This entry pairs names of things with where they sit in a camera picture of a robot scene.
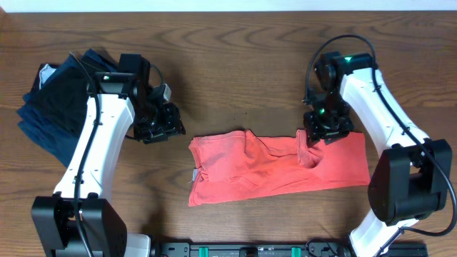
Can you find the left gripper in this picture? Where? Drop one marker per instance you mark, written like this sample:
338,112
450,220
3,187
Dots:
166,126

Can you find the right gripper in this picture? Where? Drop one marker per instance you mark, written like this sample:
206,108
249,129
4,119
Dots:
313,130

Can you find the red printed t-shirt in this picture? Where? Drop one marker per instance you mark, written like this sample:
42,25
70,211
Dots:
240,165

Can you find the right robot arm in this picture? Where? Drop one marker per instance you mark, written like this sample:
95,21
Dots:
411,180

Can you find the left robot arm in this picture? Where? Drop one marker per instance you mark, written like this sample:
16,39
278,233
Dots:
78,219

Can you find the black folded garment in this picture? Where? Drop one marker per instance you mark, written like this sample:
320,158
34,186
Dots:
63,98

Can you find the navy folded garment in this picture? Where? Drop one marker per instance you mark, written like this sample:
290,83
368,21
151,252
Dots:
46,134

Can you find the black garment with white label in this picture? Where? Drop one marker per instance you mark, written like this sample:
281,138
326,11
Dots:
43,74

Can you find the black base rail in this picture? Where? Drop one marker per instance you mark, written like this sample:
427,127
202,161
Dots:
312,249

